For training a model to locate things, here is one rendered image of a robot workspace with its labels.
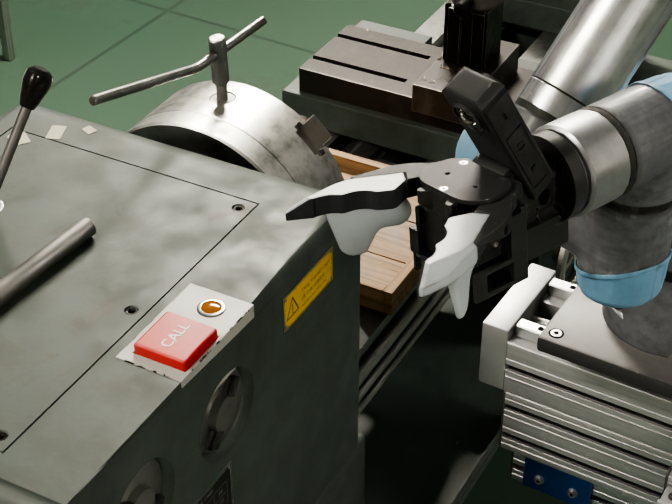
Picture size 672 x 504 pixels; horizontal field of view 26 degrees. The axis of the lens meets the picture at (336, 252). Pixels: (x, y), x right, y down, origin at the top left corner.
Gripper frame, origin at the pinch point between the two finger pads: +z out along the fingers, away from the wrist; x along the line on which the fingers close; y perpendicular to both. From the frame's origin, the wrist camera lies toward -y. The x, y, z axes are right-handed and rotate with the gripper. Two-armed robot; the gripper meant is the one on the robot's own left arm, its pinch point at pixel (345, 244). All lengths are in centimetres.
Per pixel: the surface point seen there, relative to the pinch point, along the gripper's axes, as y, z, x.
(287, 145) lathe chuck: 29, -40, 66
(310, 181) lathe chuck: 33, -40, 64
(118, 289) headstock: 26, -5, 48
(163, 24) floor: 116, -164, 321
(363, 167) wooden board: 56, -74, 98
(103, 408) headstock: 28.4, 5.7, 32.9
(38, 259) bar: 23, 0, 54
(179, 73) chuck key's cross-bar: 17, -29, 72
